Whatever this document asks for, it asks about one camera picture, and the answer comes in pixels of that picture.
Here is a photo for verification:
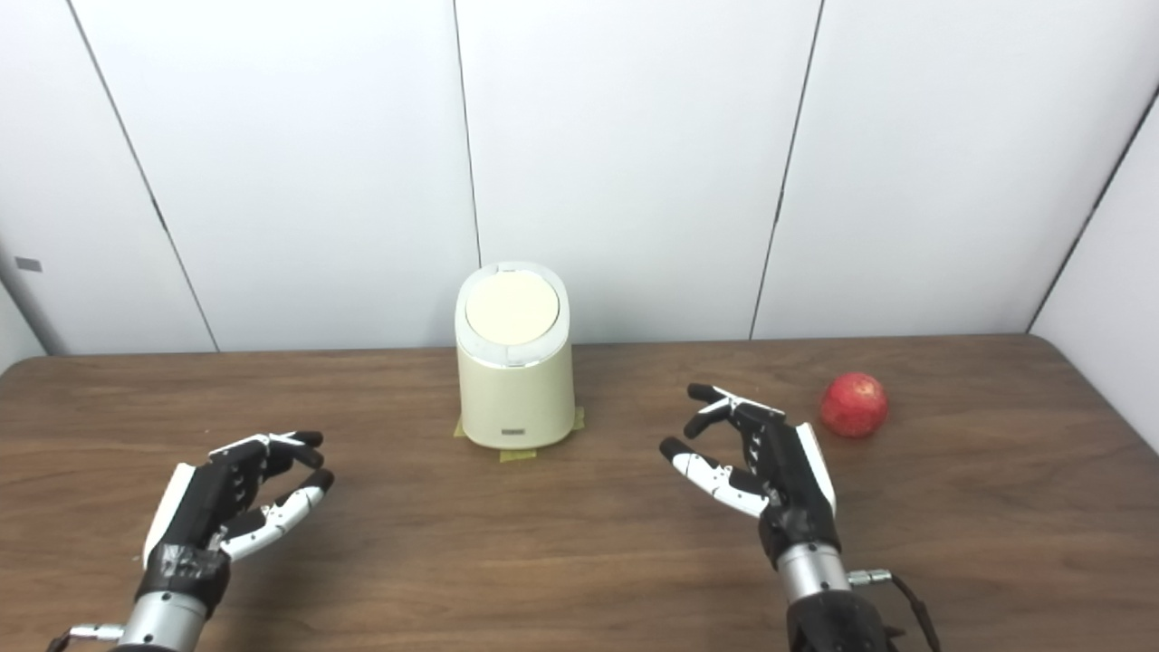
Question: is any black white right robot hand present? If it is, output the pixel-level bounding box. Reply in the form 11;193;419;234
659;383;843;570

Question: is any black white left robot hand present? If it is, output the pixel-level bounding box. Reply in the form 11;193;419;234
136;430;335;617

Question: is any red apple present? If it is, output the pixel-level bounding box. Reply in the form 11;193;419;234
820;372;889;439

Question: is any cream-colored bin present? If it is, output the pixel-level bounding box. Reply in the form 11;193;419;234
454;262;577;450

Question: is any round cream bin lid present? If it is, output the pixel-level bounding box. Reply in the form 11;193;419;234
465;270;560;346

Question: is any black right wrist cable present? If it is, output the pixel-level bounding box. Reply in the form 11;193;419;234
848;569;943;652

